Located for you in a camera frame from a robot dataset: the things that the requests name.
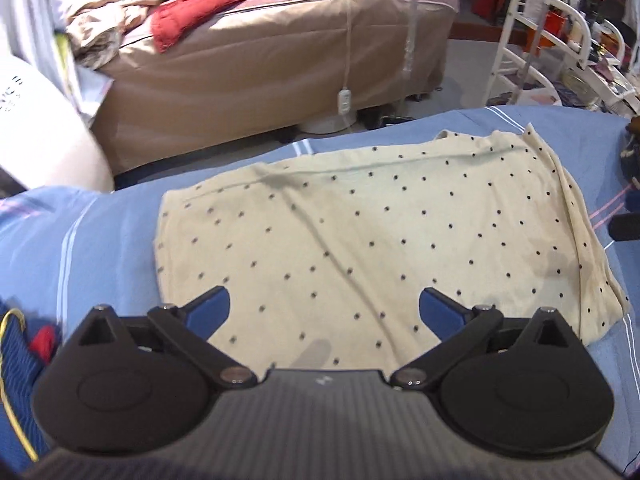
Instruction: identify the cream polka dot garment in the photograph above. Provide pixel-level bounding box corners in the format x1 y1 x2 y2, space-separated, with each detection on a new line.
152 124 631 376

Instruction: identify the white metal rack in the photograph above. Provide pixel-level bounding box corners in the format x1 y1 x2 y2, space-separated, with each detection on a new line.
482 0 640 120

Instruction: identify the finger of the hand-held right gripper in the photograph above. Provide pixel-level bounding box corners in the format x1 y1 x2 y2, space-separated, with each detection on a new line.
607 186 640 243

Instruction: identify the brown covered bed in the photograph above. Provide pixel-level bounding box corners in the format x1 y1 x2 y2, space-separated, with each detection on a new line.
90 0 461 177

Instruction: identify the white round fan base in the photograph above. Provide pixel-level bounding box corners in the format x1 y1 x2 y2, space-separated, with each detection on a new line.
299 109 358 135

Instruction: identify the blue ribbed cloth yellow trim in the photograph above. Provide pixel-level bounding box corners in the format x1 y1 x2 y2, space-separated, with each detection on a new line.
0 298 64 471

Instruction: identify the beige crumpled duvet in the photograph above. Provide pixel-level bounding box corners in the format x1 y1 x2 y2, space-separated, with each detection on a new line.
62 0 166 71

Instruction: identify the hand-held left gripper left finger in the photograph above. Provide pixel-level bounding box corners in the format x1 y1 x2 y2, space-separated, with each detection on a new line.
62 285 259 391

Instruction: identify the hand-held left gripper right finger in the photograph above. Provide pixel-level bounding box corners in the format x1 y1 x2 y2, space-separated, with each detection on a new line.
389 287 584 391

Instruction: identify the white cable with switch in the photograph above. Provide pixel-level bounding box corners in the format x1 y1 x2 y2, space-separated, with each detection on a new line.
220 0 458 113

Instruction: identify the blue striped bed sheet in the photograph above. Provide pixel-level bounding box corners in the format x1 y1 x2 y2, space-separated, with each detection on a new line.
0 105 640 476

